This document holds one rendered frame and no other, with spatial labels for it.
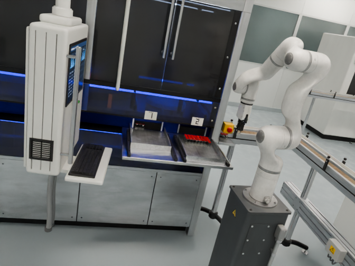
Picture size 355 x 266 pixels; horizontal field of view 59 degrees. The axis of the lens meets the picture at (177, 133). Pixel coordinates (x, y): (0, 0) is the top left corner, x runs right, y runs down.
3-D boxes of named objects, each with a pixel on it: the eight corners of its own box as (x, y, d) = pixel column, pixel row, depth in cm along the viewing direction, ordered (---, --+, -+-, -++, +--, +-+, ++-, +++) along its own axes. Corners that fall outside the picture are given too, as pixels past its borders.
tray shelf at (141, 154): (121, 129, 225) (122, 126, 225) (212, 140, 241) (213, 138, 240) (121, 159, 182) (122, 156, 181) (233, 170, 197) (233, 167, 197)
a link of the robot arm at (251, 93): (244, 98, 180) (258, 100, 184) (250, 76, 176) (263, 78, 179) (237, 95, 188) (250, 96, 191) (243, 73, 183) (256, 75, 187)
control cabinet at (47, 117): (50, 136, 206) (56, 11, 179) (80, 140, 209) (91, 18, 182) (20, 173, 159) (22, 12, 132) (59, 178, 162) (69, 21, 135)
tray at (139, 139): (129, 127, 226) (129, 123, 225) (164, 131, 232) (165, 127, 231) (130, 147, 195) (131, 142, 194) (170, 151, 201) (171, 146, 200)
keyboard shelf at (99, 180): (69, 145, 204) (69, 141, 203) (112, 151, 208) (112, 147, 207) (48, 179, 162) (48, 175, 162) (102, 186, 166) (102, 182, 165)
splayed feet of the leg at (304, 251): (253, 247, 265) (258, 234, 260) (305, 249, 276) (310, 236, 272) (257, 254, 258) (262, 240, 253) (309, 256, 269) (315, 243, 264)
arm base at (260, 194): (283, 208, 165) (295, 178, 158) (252, 208, 159) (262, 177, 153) (265, 189, 182) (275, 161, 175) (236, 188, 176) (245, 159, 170)
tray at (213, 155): (177, 139, 223) (178, 134, 222) (211, 143, 229) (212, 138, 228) (185, 160, 192) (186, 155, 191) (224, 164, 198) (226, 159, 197)
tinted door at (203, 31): (160, 89, 212) (177, -3, 192) (220, 98, 222) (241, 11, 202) (161, 89, 212) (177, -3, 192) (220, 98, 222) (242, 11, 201)
